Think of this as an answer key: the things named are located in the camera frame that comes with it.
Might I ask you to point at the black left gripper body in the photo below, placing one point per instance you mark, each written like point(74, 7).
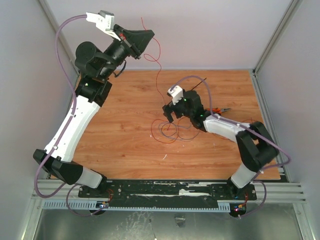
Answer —
point(118, 50)

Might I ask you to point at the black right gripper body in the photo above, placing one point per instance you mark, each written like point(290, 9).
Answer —
point(173, 110)

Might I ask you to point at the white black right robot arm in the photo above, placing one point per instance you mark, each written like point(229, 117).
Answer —
point(255, 145)

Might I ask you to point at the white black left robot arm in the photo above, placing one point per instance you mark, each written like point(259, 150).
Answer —
point(95, 68)

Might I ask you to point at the orange black needle-nose pliers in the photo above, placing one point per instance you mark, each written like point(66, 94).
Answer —
point(216, 110)

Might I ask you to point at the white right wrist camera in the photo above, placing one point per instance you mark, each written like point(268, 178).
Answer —
point(176, 93)

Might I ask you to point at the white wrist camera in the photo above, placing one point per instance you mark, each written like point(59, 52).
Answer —
point(176, 93)
point(104, 21)

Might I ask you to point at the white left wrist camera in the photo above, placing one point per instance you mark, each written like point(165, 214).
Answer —
point(104, 21)

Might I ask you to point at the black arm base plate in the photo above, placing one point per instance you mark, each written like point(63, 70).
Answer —
point(166, 194)

